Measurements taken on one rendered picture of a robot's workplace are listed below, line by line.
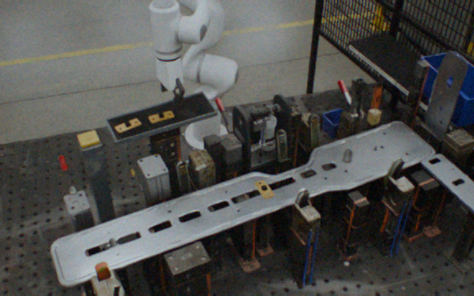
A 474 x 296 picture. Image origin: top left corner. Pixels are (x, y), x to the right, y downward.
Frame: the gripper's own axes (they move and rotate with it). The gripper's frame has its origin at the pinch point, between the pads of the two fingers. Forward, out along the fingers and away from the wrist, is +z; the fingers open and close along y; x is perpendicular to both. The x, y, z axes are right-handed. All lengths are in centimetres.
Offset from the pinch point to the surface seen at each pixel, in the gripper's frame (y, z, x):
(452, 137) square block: 43, 25, 89
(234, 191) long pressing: 20.3, 31.4, 11.0
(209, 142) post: 3.7, 21.8, 10.7
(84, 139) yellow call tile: -13.0, 15.7, -27.3
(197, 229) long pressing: 28.6, 31.3, -8.0
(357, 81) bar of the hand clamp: 13, 11, 67
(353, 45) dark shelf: -29, 29, 105
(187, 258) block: 39, 28, -17
